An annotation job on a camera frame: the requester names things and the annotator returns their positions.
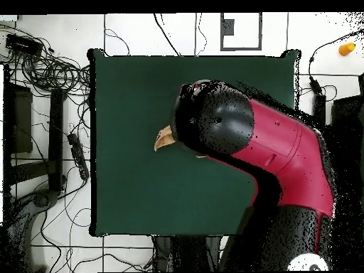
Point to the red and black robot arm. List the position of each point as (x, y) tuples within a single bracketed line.
[(284, 148)]

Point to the flat black box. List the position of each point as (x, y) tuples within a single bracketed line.
[(22, 44)]

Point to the orange plastic cup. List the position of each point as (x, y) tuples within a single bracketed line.
[(347, 49)]

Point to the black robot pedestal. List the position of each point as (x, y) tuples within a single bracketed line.
[(184, 253)]

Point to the grey rectangular floor frame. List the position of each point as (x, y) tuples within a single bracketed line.
[(241, 49)]

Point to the orange terry towel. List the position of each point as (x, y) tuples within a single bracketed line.
[(164, 139)]

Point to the black metal frame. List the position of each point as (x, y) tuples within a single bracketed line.
[(55, 136), (319, 108)]

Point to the long black power strip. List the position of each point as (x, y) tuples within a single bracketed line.
[(78, 156)]

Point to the dark green tablecloth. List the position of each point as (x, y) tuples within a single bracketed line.
[(142, 184)]

